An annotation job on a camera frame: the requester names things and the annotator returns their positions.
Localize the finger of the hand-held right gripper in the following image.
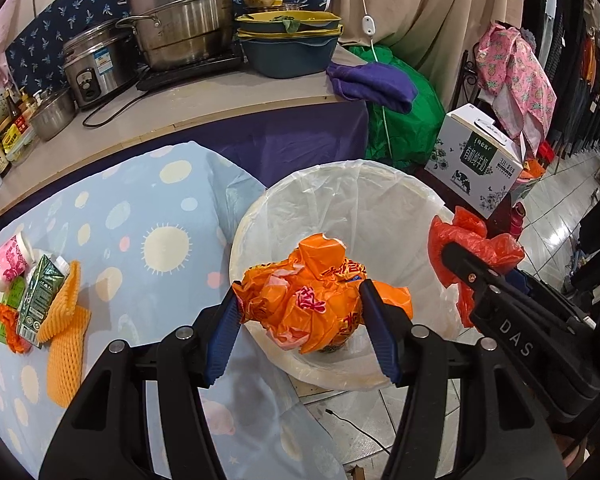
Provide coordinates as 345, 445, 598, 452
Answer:
440, 241, 597, 362

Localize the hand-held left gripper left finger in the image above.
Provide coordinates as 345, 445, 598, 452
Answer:
39, 287, 243, 480

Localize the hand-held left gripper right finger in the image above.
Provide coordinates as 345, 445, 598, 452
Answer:
357, 279, 568, 480

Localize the orange plastic bag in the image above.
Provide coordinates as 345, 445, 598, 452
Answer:
231, 233, 413, 356

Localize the red plastic bag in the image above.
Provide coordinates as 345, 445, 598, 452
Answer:
427, 206, 525, 330

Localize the white bin with plastic liner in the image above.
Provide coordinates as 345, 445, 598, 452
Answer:
228, 158, 473, 393

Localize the orange foam net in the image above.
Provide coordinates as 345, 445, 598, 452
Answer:
36, 260, 83, 343
44, 305, 92, 408

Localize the dark green drink carton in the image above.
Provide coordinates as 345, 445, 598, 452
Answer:
16, 255, 71, 350

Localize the light green drink carton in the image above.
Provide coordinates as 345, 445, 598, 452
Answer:
0, 277, 27, 346

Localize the pink paper cup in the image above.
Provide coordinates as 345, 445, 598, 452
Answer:
0, 234, 35, 291

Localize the red water bottle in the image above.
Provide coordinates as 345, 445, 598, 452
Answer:
510, 202, 528, 236

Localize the black hanging garment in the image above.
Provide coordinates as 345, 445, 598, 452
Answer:
562, 180, 600, 296

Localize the blue dotted tablecloth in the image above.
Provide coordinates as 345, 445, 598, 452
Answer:
0, 141, 351, 480

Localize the pink plastic basket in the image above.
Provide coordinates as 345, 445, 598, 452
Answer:
522, 157, 548, 182

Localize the white milk carton box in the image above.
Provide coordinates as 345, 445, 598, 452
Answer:
424, 104, 528, 220

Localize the dark purple table skirt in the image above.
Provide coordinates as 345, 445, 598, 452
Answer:
0, 102, 371, 233

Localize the white crumpled paper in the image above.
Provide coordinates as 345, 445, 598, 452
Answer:
24, 247, 72, 281

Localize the green plastic bag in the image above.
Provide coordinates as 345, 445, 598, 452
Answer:
350, 45, 446, 171

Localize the orange crumpled wrapper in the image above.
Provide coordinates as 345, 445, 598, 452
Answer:
0, 302, 33, 356

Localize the dark iron rack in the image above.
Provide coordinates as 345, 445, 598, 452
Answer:
460, 50, 482, 111

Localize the purple towel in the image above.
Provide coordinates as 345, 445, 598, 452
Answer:
326, 61, 418, 115

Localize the pink printed garment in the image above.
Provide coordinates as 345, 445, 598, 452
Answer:
475, 22, 558, 148

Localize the black induction cooker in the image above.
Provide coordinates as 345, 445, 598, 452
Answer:
135, 50, 246, 92

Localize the row of hanging clothes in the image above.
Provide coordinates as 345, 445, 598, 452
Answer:
522, 0, 600, 161

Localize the small steel bowl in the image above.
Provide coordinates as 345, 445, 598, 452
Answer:
29, 87, 77, 142

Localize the dark teal plastic basin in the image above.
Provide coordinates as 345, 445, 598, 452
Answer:
239, 35, 338, 79

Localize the steel rice cooker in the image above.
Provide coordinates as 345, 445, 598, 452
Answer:
62, 19, 141, 110

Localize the row of condiment bottles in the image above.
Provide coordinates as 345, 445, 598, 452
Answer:
0, 85, 36, 206

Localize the stainless steel steamer pot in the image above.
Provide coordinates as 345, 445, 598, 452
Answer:
115, 0, 253, 72

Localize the teal basin with yellow strainer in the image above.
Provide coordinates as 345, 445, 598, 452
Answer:
235, 10, 343, 41

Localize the beige curtain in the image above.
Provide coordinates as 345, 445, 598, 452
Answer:
337, 0, 531, 113

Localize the navy floral cloth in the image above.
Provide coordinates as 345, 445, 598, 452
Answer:
5, 0, 336, 93

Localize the thin black floor cable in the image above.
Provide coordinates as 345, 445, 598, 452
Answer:
325, 407, 396, 456

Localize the black power cable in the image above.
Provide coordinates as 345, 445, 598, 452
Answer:
82, 77, 146, 128

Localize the white cord with switch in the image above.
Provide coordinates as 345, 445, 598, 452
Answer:
352, 0, 397, 161

